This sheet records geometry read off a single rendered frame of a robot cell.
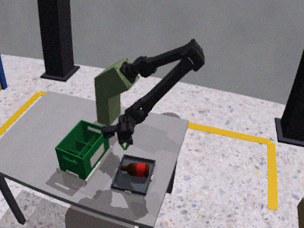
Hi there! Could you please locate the green plastic crate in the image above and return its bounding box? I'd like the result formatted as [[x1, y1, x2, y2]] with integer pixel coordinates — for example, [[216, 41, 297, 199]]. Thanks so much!
[[55, 120, 109, 180]]

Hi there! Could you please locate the brown bottle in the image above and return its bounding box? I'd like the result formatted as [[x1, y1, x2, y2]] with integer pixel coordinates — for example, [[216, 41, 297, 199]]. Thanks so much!
[[120, 163, 150, 177]]

